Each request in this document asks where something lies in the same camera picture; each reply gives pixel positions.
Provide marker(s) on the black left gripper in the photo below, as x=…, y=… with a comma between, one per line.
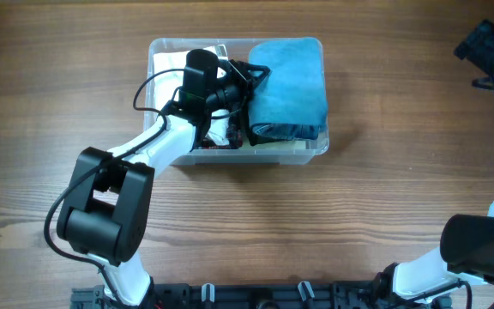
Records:
x=249, y=81

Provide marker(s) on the blue cloth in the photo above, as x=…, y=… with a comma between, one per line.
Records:
x=291, y=103

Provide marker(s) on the plaid cloth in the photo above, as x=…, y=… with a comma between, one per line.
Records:
x=233, y=132

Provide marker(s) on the cream cloth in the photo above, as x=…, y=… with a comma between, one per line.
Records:
x=275, y=146

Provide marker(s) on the white cloth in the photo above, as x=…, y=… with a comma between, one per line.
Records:
x=165, y=84

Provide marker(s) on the dark green cloth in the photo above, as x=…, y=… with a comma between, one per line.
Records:
x=253, y=138

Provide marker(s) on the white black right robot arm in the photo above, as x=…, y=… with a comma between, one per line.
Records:
x=465, y=256

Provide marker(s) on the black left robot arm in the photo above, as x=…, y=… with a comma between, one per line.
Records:
x=101, y=217

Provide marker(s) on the clear plastic storage bin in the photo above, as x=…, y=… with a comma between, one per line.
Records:
x=237, y=49

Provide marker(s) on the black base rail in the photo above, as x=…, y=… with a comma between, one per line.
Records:
x=336, y=295

